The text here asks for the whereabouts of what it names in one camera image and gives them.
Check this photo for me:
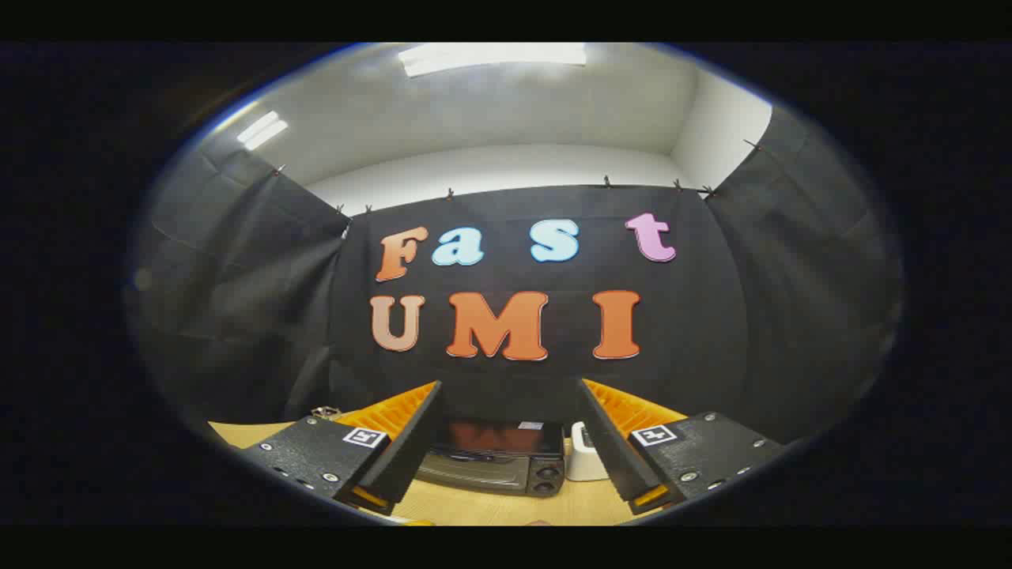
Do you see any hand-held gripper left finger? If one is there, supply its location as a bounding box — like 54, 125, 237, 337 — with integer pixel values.
241, 380, 444, 517

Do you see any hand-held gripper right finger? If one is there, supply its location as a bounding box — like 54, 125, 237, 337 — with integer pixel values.
576, 379, 785, 515

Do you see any black toaster oven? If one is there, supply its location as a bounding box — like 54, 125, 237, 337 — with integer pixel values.
415, 419, 567, 498

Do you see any white rectangular container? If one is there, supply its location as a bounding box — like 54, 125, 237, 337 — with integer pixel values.
568, 421, 610, 482

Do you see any black backdrop cloth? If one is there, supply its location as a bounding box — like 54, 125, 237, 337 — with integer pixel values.
130, 107, 904, 445

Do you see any row of small cloth clips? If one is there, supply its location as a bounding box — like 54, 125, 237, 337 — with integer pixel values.
273, 139, 761, 217

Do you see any small ceiling light panel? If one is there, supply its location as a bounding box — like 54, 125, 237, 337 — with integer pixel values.
236, 111, 289, 152

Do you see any long ceiling light panel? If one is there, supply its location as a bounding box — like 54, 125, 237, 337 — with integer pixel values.
397, 43, 588, 78

